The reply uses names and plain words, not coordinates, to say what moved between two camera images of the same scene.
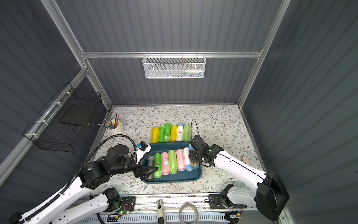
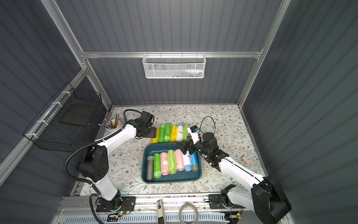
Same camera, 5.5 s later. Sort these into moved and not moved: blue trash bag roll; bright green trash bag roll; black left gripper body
Moved: black left gripper body
Not moved: blue trash bag roll; bright green trash bag roll
